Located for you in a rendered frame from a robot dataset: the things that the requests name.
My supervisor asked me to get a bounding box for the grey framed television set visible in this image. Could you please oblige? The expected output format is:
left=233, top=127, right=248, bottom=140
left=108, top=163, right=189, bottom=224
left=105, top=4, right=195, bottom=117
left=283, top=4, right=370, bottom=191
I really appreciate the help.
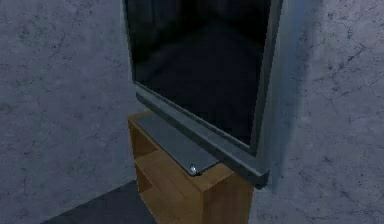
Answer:
left=121, top=0, right=284, bottom=190

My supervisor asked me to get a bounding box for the brown wooden television stand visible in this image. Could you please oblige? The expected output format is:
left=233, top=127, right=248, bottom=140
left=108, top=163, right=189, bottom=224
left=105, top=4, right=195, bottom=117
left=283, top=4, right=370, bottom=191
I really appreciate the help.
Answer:
left=127, top=109, right=255, bottom=224

